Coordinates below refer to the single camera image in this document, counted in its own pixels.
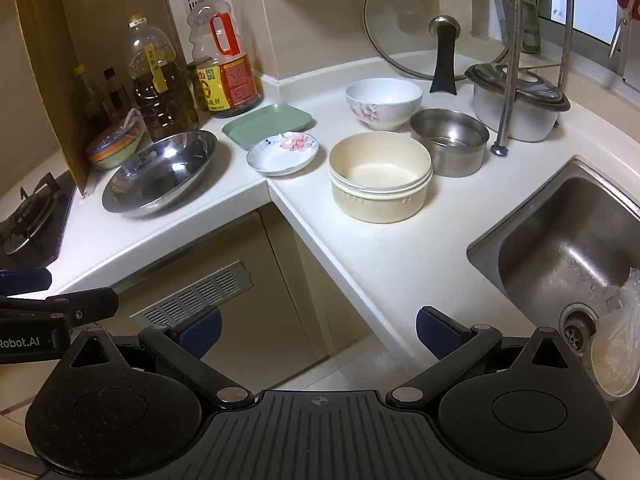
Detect dark sauce bottle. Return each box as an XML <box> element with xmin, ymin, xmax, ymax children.
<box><xmin>74</xmin><ymin>64</ymin><xmax>108</xmax><ymax>121</ymax></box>

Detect large dark oil bottle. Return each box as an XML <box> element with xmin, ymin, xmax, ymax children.
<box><xmin>126</xmin><ymin>14</ymin><xmax>200</xmax><ymax>143</ymax></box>

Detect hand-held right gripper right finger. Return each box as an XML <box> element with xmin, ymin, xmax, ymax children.
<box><xmin>385</xmin><ymin>305</ymin><xmax>571</xmax><ymax>408</ymax></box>

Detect small floral plate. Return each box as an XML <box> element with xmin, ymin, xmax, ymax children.
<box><xmin>246</xmin><ymin>131</ymin><xmax>319</xmax><ymax>177</ymax></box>

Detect colourful bowl with plastic wrap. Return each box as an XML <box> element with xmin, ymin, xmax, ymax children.
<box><xmin>84</xmin><ymin>108</ymin><xmax>147</xmax><ymax>171</ymax></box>

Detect small dark-capped jar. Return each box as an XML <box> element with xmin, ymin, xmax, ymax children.
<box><xmin>186</xmin><ymin>61</ymin><xmax>202</xmax><ymax>111</ymax></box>

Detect green rectangular tray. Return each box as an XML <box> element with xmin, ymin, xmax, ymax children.
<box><xmin>221</xmin><ymin>103</ymin><xmax>317</xmax><ymax>151</ymax></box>

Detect green patterned package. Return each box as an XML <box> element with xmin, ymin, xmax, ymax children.
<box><xmin>500</xmin><ymin>0</ymin><xmax>543</xmax><ymax>56</ymax></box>

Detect cabinet vent grille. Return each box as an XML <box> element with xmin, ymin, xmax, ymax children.
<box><xmin>130</xmin><ymin>260</ymin><xmax>251</xmax><ymax>326</ymax></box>

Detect red-handled scissors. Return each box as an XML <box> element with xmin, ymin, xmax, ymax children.
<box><xmin>607</xmin><ymin>0</ymin><xmax>640</xmax><ymax>61</ymax></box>

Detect chrome dish rack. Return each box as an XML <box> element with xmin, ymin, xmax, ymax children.
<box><xmin>491</xmin><ymin>0</ymin><xmax>592</xmax><ymax>157</ymax></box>

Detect gas stove burner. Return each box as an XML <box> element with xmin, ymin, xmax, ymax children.
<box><xmin>0</xmin><ymin>170</ymin><xmax>77</xmax><ymax>272</ymax></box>

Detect steel sink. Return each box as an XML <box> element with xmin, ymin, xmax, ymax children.
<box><xmin>466</xmin><ymin>157</ymin><xmax>640</xmax><ymax>391</ymax></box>

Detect white floral bowl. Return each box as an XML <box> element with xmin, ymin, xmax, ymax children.
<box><xmin>345</xmin><ymin>78</ymin><xmax>424</xmax><ymax>131</ymax></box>

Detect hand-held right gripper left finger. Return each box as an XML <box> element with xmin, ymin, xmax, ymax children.
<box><xmin>70</xmin><ymin>307</ymin><xmax>256</xmax><ymax>408</ymax></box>

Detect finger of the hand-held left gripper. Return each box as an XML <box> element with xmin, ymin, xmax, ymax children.
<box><xmin>0</xmin><ymin>287</ymin><xmax>120</xmax><ymax>332</ymax></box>
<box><xmin>0</xmin><ymin>267</ymin><xmax>54</xmax><ymax>297</ymax></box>

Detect steel bowl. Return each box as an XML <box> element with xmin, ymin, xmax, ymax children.
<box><xmin>410</xmin><ymin>108</ymin><xmax>491</xmax><ymax>178</ymax></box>

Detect brown cardboard panel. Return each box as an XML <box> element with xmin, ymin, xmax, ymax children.
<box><xmin>11</xmin><ymin>0</ymin><xmax>92</xmax><ymax>198</ymax></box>

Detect red-handled vinegar bottle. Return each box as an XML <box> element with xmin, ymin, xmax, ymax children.
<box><xmin>187</xmin><ymin>0</ymin><xmax>263</xmax><ymax>120</ymax></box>

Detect glass lid with black handle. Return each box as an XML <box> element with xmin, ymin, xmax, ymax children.
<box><xmin>363</xmin><ymin>0</ymin><xmax>513</xmax><ymax>96</ymax></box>

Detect large steel plate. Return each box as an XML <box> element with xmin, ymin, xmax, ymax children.
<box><xmin>102</xmin><ymin>130</ymin><xmax>218</xmax><ymax>218</ymax></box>

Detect black-capped small bottle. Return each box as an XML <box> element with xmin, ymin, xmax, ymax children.
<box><xmin>102</xmin><ymin>67</ymin><xmax>133</xmax><ymax>112</ymax></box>

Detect clear plastic bag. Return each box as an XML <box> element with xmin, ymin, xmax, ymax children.
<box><xmin>590</xmin><ymin>267</ymin><xmax>640</xmax><ymax>398</ymax></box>

